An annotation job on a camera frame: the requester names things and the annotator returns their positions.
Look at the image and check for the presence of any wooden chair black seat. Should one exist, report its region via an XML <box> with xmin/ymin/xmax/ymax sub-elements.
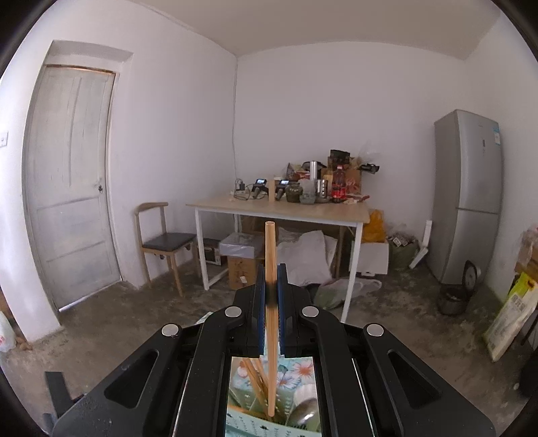
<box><xmin>134</xmin><ymin>202</ymin><xmax>201</xmax><ymax>297</ymax></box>

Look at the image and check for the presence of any white plastic bag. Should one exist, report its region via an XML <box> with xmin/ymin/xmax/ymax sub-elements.
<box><xmin>313</xmin><ymin>278</ymin><xmax>382</xmax><ymax>311</ymax></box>

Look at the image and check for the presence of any wooden chopstick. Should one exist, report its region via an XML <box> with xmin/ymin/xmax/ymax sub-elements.
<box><xmin>242</xmin><ymin>358</ymin><xmax>268</xmax><ymax>417</ymax></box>
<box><xmin>265</xmin><ymin>221</ymin><xmax>279</xmax><ymax>417</ymax></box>

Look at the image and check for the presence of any rice bag yellow green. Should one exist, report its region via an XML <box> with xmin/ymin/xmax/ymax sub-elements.
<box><xmin>483</xmin><ymin>272</ymin><xmax>537</xmax><ymax>362</ymax></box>

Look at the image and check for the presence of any metal cup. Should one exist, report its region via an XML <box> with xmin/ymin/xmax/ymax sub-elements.
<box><xmin>315</xmin><ymin>178</ymin><xmax>329</xmax><ymax>203</ymax></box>

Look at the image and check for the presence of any mint green utensil basket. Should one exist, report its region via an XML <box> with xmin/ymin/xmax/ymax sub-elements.
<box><xmin>226</xmin><ymin>355</ymin><xmax>320</xmax><ymax>437</ymax></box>

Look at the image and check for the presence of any white sack under desk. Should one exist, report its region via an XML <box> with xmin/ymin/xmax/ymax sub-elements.
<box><xmin>276</xmin><ymin>228</ymin><xmax>337</xmax><ymax>287</ymax></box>

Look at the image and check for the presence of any black rice cooker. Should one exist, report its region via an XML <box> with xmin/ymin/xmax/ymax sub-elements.
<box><xmin>437</xmin><ymin>261</ymin><xmax>482</xmax><ymax>317</ymax></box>

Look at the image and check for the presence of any white wooden door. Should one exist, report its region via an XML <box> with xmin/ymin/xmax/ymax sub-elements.
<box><xmin>24</xmin><ymin>66</ymin><xmax>120</xmax><ymax>310</ymax></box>

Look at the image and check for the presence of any white cardboard box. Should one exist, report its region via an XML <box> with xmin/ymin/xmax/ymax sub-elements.
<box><xmin>356</xmin><ymin>242</ymin><xmax>389</xmax><ymax>276</ymax></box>

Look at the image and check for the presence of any yellow plastic bag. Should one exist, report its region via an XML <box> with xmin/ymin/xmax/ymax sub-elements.
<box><xmin>362</xmin><ymin>209</ymin><xmax>386</xmax><ymax>243</ymax></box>

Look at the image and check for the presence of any brown cardboard box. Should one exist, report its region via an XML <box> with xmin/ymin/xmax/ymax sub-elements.
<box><xmin>228</xmin><ymin>257</ymin><xmax>257</xmax><ymax>290</ymax></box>

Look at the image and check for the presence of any silver refrigerator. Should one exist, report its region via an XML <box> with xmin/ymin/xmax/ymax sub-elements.
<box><xmin>427</xmin><ymin>109</ymin><xmax>503</xmax><ymax>292</ymax></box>

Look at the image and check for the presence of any cola bottle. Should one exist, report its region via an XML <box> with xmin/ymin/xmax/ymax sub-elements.
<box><xmin>331</xmin><ymin>165</ymin><xmax>347</xmax><ymax>203</ymax></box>

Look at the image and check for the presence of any floral blue tablecloth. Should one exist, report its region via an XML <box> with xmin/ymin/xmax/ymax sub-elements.
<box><xmin>231</xmin><ymin>357</ymin><xmax>315</xmax><ymax>391</ymax></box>

